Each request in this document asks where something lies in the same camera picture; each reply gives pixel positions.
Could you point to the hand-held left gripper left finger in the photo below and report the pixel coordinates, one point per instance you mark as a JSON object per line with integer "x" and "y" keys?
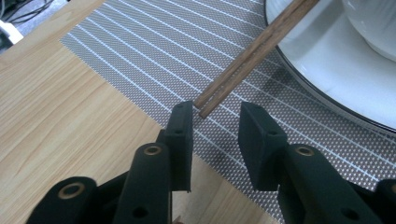
{"x": 180, "y": 149}

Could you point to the white bowl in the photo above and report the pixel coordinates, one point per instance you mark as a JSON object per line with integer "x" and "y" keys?
{"x": 373, "y": 21}

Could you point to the white plate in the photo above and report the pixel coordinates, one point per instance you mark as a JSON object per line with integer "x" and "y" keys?
{"x": 327, "y": 68}

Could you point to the brown wooden chopstick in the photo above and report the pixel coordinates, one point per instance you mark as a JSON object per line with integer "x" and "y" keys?
{"x": 239, "y": 62}
{"x": 252, "y": 62}

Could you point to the white desk frame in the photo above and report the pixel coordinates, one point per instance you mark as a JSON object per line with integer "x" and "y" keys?
{"x": 9, "y": 31}

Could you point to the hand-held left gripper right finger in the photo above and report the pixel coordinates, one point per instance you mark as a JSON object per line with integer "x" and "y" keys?
{"x": 264, "y": 152}

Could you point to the grey striped placemat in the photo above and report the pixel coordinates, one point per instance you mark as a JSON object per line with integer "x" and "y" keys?
{"x": 155, "y": 56}

